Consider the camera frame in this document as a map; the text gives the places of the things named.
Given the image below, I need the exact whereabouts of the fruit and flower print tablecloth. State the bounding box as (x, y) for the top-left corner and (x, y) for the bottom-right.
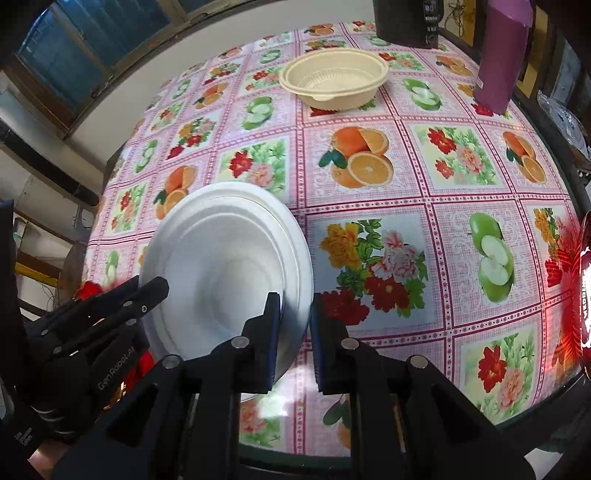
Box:
(81, 21), (585, 459)

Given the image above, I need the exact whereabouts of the wooden framed window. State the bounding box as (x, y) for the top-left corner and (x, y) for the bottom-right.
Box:
(14, 0), (200, 128)

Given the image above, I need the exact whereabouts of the purple thermos bottle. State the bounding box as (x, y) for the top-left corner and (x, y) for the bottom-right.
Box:
(475, 0), (534, 116)

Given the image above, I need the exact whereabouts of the red plastic plate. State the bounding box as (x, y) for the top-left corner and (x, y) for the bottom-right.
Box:
(545, 222), (591, 382)
(74, 281), (155, 398)

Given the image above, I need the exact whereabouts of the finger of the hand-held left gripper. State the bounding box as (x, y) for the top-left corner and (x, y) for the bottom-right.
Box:
(25, 277), (170, 356)

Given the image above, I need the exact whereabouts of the white bowl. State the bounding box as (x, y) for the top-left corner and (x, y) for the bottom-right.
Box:
(139, 181), (315, 402)

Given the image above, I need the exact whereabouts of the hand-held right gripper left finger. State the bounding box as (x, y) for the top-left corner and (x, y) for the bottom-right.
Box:
(53, 292), (283, 480)

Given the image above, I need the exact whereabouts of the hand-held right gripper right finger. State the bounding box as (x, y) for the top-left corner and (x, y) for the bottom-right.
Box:
(309, 291), (527, 480)

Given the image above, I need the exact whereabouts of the small beige bowl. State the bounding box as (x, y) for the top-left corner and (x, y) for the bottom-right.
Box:
(279, 51), (390, 111)

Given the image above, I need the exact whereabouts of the black cylindrical appliance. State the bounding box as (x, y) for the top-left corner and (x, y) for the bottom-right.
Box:
(372, 0), (447, 49)

